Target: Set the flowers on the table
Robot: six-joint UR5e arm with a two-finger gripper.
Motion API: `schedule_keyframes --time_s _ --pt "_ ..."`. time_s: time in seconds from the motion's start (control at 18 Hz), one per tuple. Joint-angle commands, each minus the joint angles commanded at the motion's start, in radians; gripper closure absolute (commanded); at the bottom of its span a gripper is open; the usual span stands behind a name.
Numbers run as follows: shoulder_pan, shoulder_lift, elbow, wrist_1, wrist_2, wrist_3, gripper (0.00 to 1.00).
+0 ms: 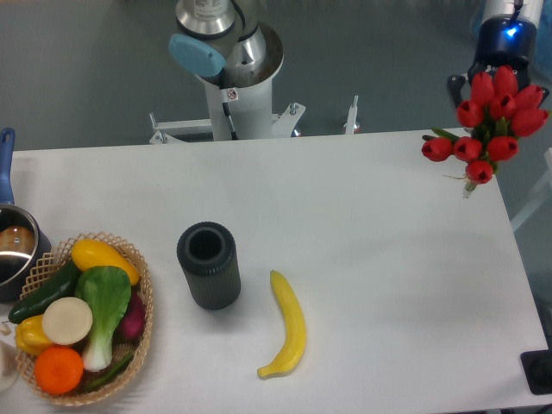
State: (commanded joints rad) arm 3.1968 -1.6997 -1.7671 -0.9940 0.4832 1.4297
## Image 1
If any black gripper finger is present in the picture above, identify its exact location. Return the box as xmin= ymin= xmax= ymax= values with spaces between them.
xmin=447 ymin=74 xmax=469 ymax=108

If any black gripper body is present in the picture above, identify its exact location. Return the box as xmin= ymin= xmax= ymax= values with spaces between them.
xmin=467 ymin=16 xmax=537 ymax=86

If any red tulip bouquet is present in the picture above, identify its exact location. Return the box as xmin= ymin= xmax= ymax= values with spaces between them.
xmin=421 ymin=66 xmax=551 ymax=198

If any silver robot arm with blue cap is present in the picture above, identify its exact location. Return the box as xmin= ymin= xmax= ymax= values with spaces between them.
xmin=168 ymin=1 xmax=284 ymax=88

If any yellow banana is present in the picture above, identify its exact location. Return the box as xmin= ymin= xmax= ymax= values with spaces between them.
xmin=257 ymin=270 xmax=307 ymax=380

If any black device at table edge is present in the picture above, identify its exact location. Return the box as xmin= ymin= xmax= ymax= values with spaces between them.
xmin=520 ymin=349 xmax=551 ymax=395

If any dark grey ribbed vase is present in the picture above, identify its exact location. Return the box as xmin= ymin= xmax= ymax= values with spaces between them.
xmin=176 ymin=222 xmax=242 ymax=311

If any yellow squash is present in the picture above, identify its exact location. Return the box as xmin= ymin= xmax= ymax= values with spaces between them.
xmin=71 ymin=239 xmax=140 ymax=285

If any purple red onion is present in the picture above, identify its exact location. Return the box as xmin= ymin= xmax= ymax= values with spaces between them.
xmin=118 ymin=291 xmax=146 ymax=341

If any green bok choy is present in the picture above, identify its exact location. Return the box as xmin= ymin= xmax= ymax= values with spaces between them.
xmin=75 ymin=266 xmax=131 ymax=372

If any green chili pepper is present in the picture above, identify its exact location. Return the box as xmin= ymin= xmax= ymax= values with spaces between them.
xmin=82 ymin=353 xmax=134 ymax=393

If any woven wicker basket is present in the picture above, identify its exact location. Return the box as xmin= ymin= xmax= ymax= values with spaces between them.
xmin=16 ymin=232 xmax=154 ymax=407

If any green cucumber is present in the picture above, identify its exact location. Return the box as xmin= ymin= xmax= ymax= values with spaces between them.
xmin=8 ymin=260 xmax=81 ymax=324

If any white round radish slice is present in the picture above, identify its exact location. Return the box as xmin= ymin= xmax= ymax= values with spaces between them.
xmin=42 ymin=297 xmax=93 ymax=345

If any orange fruit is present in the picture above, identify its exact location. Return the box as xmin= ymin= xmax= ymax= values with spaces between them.
xmin=34 ymin=346 xmax=84 ymax=395

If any yellow bell pepper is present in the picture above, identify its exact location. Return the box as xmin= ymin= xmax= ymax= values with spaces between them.
xmin=16 ymin=315 xmax=54 ymax=356

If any white garlic piece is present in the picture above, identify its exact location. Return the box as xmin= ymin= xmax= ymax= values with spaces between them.
xmin=0 ymin=322 xmax=11 ymax=336

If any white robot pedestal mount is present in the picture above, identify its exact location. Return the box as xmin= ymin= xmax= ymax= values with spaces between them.
xmin=148 ymin=53 xmax=361 ymax=145

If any blue handled saucepan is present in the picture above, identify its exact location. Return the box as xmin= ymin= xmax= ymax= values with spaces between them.
xmin=1 ymin=128 xmax=51 ymax=304

